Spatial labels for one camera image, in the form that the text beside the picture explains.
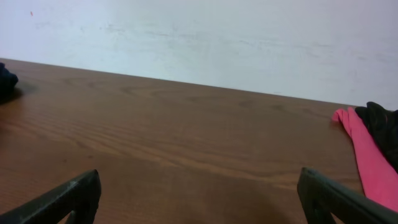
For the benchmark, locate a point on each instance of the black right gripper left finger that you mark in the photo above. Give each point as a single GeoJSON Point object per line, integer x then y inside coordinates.
{"type": "Point", "coordinates": [77, 200]}

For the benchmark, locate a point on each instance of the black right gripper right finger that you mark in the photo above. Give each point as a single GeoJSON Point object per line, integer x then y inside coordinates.
{"type": "Point", "coordinates": [323, 199]}

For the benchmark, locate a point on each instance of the dark blue denim shorts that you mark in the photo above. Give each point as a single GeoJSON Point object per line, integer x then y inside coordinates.
{"type": "Point", "coordinates": [8, 81]}

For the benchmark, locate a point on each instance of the red cloth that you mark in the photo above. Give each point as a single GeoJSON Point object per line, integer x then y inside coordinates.
{"type": "Point", "coordinates": [378, 178]}

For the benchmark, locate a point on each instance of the black patterned garment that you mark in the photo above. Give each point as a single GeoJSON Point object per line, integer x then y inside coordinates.
{"type": "Point", "coordinates": [382, 126]}

